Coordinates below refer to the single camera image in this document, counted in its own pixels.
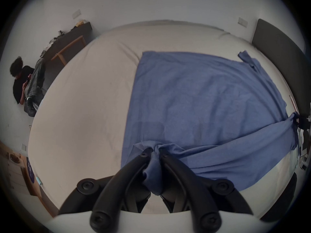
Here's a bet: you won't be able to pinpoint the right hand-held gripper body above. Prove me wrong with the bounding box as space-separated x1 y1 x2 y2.
297 115 311 172

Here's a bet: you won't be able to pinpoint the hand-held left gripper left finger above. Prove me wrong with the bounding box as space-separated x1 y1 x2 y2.
58 148 153 233

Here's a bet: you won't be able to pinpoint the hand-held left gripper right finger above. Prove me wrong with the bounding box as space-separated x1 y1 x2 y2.
159 148 254 233

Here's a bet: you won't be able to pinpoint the blue shirt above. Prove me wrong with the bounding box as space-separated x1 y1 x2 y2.
121 50 301 196

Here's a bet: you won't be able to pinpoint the dark padded headboard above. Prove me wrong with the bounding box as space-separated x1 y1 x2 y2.
251 18 311 117

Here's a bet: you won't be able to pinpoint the person's legs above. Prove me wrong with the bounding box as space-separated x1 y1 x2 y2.
259 172 298 223

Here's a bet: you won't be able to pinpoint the bed with beige sheet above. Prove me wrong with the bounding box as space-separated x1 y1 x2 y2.
27 20 300 219

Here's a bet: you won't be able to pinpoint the wooden cabinet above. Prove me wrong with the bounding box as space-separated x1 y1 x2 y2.
0 141 59 218

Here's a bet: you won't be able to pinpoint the dark desk with wooden legs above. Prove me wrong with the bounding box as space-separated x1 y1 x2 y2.
40 20 93 66

